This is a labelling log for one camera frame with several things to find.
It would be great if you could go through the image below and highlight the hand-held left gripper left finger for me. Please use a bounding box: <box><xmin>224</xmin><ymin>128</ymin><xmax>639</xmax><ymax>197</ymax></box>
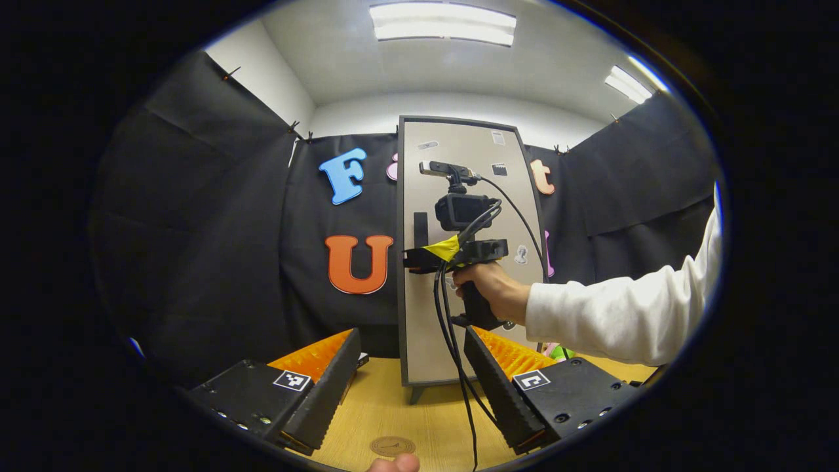
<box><xmin>189</xmin><ymin>328</ymin><xmax>362</xmax><ymax>458</ymax></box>

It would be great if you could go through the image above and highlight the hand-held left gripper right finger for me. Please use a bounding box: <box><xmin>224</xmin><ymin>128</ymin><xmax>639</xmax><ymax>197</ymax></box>
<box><xmin>463</xmin><ymin>326</ymin><xmax>640</xmax><ymax>455</ymax></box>

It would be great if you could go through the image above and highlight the dark grey cabinet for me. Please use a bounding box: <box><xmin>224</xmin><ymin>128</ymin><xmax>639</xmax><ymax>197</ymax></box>
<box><xmin>397</xmin><ymin>116</ymin><xmax>548</xmax><ymax>405</ymax></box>

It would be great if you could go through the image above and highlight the round brown coaster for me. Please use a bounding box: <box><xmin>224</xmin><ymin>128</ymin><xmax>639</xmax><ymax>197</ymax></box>
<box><xmin>370</xmin><ymin>436</ymin><xmax>417</xmax><ymax>458</ymax></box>

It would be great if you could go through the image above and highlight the black backdrop cloth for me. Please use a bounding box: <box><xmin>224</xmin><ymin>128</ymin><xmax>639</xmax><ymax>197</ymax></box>
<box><xmin>92</xmin><ymin>49</ymin><xmax>718</xmax><ymax>387</ymax></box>

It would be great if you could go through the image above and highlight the large ceiling light panel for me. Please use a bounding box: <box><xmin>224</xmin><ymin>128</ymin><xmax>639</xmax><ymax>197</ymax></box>
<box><xmin>369</xmin><ymin>2</ymin><xmax>517</xmax><ymax>47</ymax></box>

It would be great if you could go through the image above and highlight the small ceiling light panel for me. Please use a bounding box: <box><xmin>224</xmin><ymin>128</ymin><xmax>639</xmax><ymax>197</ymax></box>
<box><xmin>604</xmin><ymin>66</ymin><xmax>654</xmax><ymax>104</ymax></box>

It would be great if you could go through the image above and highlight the black cable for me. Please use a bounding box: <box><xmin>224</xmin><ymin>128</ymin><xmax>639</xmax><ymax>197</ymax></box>
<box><xmin>433</xmin><ymin>200</ymin><xmax>504</xmax><ymax>472</ymax></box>
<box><xmin>477</xmin><ymin>174</ymin><xmax>546</xmax><ymax>269</ymax></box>

